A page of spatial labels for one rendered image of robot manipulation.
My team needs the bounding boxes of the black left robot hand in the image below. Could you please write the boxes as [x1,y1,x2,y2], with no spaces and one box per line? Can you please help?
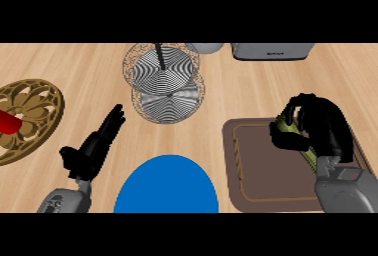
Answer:
[57,103,127,182]

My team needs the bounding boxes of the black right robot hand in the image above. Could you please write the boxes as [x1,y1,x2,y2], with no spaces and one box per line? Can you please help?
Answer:
[269,93,356,164]

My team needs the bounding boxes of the green squash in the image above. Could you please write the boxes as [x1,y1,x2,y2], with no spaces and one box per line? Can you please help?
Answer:
[273,105,319,174]

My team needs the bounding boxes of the brown tray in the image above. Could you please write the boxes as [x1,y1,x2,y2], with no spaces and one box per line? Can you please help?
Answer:
[221,117,378,213]

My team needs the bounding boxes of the ornate golden round trivet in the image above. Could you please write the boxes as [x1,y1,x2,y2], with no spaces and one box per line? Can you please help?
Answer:
[0,78,66,167]

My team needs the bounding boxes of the red cylinder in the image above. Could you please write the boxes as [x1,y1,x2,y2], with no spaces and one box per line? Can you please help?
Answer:
[0,110,22,136]

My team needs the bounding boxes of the blue oval plate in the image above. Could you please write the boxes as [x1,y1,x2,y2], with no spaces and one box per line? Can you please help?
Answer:
[112,154,220,214]

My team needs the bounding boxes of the grey appliance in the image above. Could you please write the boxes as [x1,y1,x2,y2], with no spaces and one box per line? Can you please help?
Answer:
[229,42,316,62]

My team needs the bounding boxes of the pale grey round bowl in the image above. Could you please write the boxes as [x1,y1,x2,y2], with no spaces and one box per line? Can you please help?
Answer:
[184,42,226,55]

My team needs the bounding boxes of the tiered wire basket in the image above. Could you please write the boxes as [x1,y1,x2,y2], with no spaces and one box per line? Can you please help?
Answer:
[121,42,206,125]

